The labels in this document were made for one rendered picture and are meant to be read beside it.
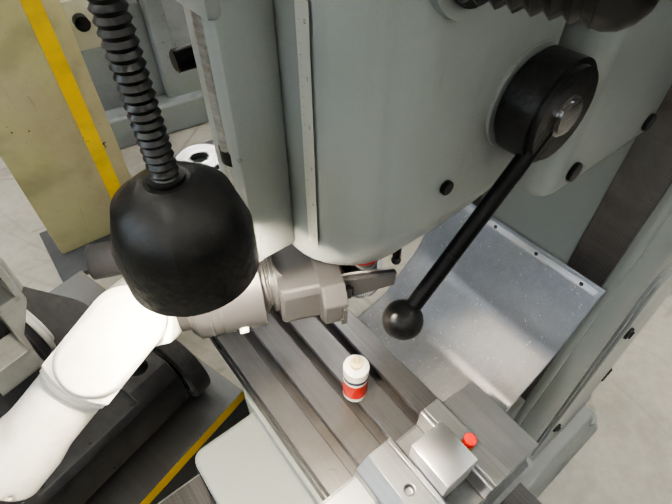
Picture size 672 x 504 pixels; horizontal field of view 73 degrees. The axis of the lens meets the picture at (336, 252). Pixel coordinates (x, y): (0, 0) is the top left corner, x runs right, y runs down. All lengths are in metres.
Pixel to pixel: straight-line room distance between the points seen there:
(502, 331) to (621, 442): 1.16
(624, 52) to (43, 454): 0.58
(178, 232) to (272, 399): 0.60
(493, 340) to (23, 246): 2.32
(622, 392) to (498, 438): 1.40
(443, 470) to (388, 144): 0.43
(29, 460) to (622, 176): 0.74
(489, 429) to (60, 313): 1.17
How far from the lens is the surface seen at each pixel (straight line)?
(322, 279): 0.44
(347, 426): 0.76
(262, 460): 0.87
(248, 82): 0.28
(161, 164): 0.22
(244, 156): 0.30
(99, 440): 1.21
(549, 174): 0.43
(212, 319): 0.45
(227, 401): 1.37
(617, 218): 0.74
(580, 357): 0.96
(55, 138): 2.22
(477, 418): 0.72
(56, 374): 0.47
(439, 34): 0.25
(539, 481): 1.61
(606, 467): 1.92
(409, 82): 0.25
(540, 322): 0.85
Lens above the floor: 1.61
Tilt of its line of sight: 46 degrees down
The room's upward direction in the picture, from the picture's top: straight up
